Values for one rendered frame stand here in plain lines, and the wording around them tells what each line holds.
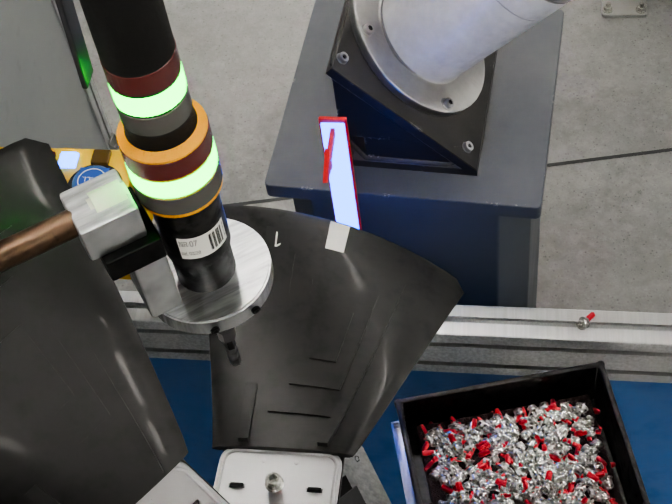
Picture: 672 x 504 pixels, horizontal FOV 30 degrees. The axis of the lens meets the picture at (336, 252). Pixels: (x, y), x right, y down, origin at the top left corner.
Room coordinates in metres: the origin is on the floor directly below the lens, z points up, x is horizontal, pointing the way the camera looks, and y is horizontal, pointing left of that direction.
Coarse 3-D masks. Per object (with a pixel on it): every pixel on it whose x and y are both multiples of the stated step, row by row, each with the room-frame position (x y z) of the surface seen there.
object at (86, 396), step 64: (0, 192) 0.51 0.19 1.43; (64, 256) 0.48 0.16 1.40; (0, 320) 0.44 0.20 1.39; (64, 320) 0.45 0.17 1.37; (128, 320) 0.45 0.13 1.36; (0, 384) 0.41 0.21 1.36; (64, 384) 0.41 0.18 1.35; (128, 384) 0.42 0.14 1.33; (0, 448) 0.39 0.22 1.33; (64, 448) 0.39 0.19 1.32; (128, 448) 0.39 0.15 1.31
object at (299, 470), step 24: (240, 456) 0.44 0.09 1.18; (264, 456) 0.43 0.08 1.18; (288, 456) 0.43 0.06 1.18; (312, 456) 0.43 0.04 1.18; (336, 456) 0.42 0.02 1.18; (216, 480) 0.42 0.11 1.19; (240, 480) 0.41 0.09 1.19; (264, 480) 0.41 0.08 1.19; (288, 480) 0.41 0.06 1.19; (312, 480) 0.41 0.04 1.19; (336, 480) 0.40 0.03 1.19
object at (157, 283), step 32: (64, 192) 0.40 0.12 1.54; (96, 224) 0.38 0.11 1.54; (128, 224) 0.38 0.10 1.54; (96, 256) 0.37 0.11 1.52; (128, 256) 0.37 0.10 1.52; (160, 256) 0.38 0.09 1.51; (256, 256) 0.41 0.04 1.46; (160, 288) 0.38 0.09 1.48; (224, 288) 0.39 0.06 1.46; (256, 288) 0.39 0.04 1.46; (192, 320) 0.37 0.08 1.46; (224, 320) 0.37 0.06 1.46
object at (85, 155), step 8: (56, 152) 0.87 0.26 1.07; (80, 152) 0.86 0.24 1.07; (88, 152) 0.86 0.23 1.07; (112, 152) 0.85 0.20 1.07; (120, 152) 0.85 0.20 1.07; (80, 160) 0.85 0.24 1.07; (88, 160) 0.85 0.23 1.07; (112, 160) 0.84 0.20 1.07; (120, 160) 0.84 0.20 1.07; (64, 168) 0.84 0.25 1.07; (72, 168) 0.84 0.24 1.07; (112, 168) 0.83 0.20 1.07; (120, 168) 0.83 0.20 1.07; (72, 176) 0.83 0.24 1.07; (120, 176) 0.82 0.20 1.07; (128, 176) 0.82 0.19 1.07; (128, 184) 0.81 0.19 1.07; (144, 208) 0.82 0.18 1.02; (152, 216) 0.83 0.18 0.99
